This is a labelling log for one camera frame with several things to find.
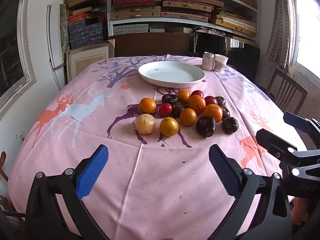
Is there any bright window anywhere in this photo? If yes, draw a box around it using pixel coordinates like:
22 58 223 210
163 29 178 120
287 0 320 74

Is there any pale yellow round fruit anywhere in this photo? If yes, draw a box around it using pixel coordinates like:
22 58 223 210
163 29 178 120
135 114 156 135

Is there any white board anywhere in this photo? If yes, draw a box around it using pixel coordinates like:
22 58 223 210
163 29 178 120
46 4 66 68

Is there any white metal shelf rack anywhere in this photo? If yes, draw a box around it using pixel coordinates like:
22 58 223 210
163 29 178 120
107 0 260 42

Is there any orange patterned box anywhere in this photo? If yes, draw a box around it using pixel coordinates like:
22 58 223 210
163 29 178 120
68 12 87 23

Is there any white plate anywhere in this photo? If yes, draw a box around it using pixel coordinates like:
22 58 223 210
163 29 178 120
138 61 206 88

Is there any stack of blue patterned boxes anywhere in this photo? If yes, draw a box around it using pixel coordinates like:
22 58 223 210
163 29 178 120
67 17 105 50

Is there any brown wooden board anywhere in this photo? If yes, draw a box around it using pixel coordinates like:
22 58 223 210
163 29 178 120
114 32 195 57

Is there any person's right hand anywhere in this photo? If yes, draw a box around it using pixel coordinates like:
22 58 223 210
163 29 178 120
291 197 311 227

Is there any brick pattern curtain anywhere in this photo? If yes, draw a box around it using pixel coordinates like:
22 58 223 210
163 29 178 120
266 0 292 68

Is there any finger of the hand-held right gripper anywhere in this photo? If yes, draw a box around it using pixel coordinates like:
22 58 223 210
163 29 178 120
283 112 320 149
255 128 320 178

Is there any dark wooden chair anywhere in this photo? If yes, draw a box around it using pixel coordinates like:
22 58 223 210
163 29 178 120
259 68 308 115

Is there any pink printed tablecloth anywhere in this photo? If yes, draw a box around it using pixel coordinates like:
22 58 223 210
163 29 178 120
7 54 309 240

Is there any pink cloth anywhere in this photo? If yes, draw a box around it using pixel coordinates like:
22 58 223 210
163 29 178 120
197 27 222 35

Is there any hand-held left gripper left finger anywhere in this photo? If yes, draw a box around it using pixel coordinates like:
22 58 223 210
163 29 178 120
25 144 110 240

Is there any white paper cup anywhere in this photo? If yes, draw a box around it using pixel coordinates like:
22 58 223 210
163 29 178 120
213 54 229 73

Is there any black screen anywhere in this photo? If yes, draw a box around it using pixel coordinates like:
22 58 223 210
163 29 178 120
193 31 260 82

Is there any wooden framed panel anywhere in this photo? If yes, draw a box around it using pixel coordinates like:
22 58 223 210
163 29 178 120
66 39 115 83

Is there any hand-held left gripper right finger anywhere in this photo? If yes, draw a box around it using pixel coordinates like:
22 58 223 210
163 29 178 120
209 144 293 240

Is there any green marbled panel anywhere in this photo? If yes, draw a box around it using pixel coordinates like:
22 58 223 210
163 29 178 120
59 4 70 52

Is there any pale drink can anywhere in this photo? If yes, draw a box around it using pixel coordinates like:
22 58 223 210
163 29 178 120
201 52 215 71

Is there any stack of flat woven boxes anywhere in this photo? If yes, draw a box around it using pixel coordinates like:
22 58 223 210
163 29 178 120
111 0 258 37

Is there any white framed dark window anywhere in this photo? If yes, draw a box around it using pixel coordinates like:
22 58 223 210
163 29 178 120
0 0 37 114

